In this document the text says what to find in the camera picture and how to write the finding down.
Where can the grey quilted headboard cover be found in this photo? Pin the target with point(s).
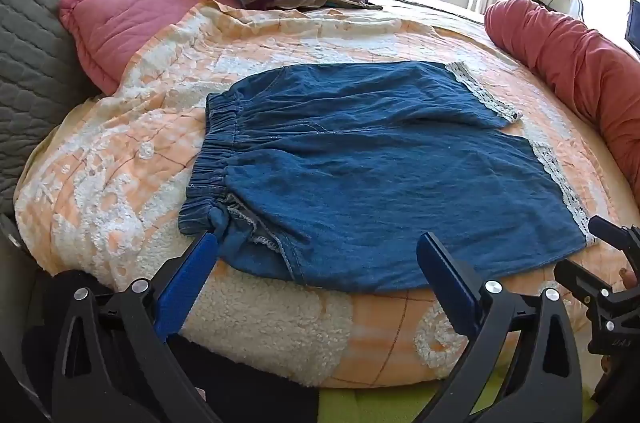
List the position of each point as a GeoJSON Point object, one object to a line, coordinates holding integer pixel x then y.
{"type": "Point", "coordinates": [55, 3]}

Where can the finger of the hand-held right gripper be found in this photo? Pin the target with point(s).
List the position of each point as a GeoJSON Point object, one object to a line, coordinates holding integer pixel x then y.
{"type": "Point", "coordinates": [582, 275]}
{"type": "Point", "coordinates": [612, 233]}

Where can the pink quilted pillow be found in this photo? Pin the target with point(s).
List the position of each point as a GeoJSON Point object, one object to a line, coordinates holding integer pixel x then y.
{"type": "Point", "coordinates": [120, 28]}

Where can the dark monitor screen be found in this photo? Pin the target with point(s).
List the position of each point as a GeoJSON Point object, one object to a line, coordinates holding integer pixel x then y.
{"type": "Point", "coordinates": [634, 25]}

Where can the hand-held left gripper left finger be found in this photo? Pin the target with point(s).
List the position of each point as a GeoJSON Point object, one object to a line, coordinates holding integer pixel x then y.
{"type": "Point", "coordinates": [186, 285]}

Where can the person's green jacket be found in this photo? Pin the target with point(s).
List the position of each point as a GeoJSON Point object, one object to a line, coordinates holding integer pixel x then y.
{"type": "Point", "coordinates": [380, 405]}

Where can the person's black clothing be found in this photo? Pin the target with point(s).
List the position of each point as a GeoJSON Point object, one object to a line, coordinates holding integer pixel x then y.
{"type": "Point", "coordinates": [240, 383]}

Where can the blue denim pants lace trim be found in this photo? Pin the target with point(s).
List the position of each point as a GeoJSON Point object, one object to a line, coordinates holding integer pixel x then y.
{"type": "Point", "coordinates": [375, 183]}

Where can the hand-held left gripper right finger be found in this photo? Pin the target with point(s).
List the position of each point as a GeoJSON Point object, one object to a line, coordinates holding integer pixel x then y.
{"type": "Point", "coordinates": [450, 285]}

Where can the red rolled quilt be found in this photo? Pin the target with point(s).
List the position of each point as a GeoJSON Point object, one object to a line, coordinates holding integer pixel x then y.
{"type": "Point", "coordinates": [575, 58]}

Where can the orange white fluffy blanket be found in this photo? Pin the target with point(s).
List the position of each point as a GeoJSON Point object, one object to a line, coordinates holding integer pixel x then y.
{"type": "Point", "coordinates": [125, 183]}

